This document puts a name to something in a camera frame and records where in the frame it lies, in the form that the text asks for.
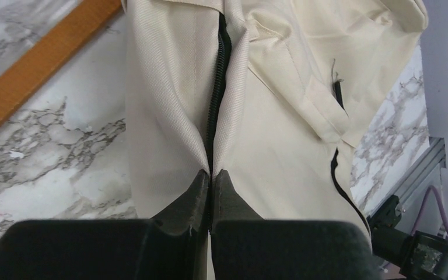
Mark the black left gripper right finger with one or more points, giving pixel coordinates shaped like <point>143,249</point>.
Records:
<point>246,246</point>

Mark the aluminium table frame rail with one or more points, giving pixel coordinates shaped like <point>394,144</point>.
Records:
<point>420,191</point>

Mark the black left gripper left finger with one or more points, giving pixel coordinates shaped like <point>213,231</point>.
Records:
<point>170,245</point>

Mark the wooden two-tier shelf rack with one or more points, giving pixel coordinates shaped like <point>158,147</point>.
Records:
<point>35,67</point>

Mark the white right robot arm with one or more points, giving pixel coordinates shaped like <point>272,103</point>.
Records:
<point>418,255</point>

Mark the beige canvas backpack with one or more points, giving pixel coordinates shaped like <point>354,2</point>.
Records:
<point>277,93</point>

